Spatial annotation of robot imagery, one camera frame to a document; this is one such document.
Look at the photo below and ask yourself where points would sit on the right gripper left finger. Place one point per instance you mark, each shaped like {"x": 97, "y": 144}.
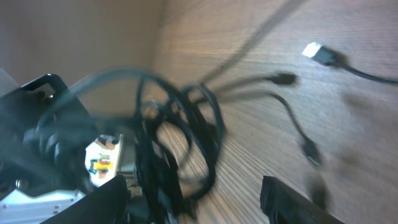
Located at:
{"x": 105, "y": 205}

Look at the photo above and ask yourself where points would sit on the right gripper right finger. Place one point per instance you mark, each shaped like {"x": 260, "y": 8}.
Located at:
{"x": 283, "y": 205}

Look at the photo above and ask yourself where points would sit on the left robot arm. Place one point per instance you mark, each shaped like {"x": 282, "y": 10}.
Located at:
{"x": 45, "y": 131}

